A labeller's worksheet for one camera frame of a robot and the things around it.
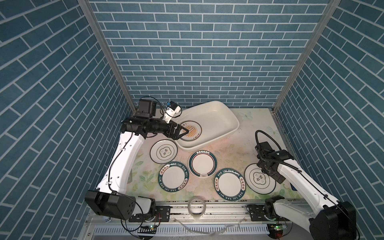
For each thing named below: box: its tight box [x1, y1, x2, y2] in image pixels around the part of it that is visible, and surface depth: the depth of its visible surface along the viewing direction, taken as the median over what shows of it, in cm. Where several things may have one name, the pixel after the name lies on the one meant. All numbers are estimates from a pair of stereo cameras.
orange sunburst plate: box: [180, 120, 202, 142], surface depth 108 cm
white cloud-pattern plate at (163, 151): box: [149, 139, 178, 164], surface depth 98 cm
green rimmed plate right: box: [214, 168, 247, 201], surface depth 85 cm
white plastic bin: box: [175, 100, 240, 151], surface depth 113 cm
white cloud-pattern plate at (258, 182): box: [244, 163, 276, 195], surface depth 86 cm
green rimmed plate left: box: [158, 161, 190, 193], surface depth 87 cm
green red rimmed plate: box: [188, 149, 218, 178], surface depth 93 cm
